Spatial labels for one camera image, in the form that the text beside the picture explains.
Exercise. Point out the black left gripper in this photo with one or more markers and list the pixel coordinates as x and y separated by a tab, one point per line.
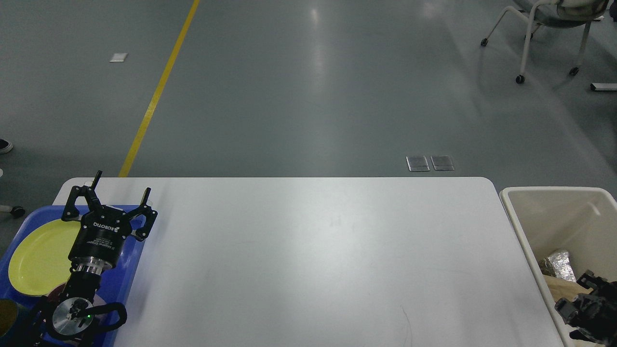
100	238

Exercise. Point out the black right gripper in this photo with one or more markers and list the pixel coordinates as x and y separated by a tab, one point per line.
593	315

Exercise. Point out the yellow plastic plate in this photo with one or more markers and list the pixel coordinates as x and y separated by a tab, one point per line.
40	262

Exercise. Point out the teal mug yellow inside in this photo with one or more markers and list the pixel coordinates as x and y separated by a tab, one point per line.
12	317

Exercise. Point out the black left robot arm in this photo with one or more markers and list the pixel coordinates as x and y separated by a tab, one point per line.
73	317

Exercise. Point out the foil piece in bin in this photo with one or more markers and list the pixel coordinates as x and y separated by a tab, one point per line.
557	265

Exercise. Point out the beige plastic bin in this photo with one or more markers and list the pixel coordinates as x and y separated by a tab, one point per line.
581	220

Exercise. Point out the blue plastic tray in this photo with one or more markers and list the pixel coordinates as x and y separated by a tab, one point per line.
115	284

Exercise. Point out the black caster wheel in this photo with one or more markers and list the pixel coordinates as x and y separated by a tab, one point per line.
14	211

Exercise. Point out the black and white shoe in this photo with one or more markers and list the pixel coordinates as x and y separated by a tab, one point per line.
5	146

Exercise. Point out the white floor marker tile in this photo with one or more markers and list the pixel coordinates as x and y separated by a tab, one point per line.
118	57

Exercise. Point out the white bar on floor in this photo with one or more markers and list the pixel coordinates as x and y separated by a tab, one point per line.
603	87

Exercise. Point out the silver floor socket plate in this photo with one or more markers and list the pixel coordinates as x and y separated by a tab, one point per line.
417	164

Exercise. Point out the white wheeled chair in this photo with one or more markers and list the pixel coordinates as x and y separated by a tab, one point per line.
564	14

